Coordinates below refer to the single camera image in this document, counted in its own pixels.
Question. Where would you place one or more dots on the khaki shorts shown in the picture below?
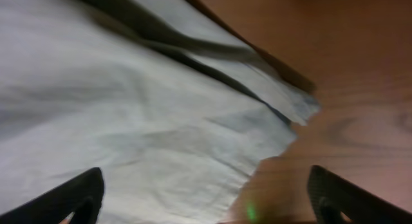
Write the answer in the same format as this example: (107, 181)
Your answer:
(176, 111)

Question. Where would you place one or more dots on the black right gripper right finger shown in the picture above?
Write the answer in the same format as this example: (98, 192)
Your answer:
(333, 197)

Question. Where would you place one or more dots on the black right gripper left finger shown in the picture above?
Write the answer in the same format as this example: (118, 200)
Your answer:
(81, 196)

